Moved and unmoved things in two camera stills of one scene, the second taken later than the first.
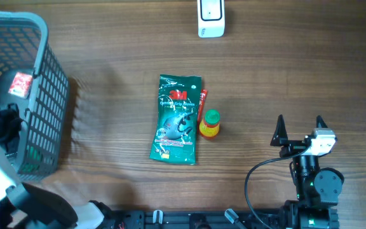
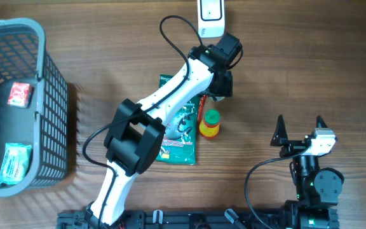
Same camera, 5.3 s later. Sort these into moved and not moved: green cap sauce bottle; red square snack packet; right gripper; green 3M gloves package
Moved: red square snack packet
Not moved: green 3M gloves package; green cap sauce bottle; right gripper
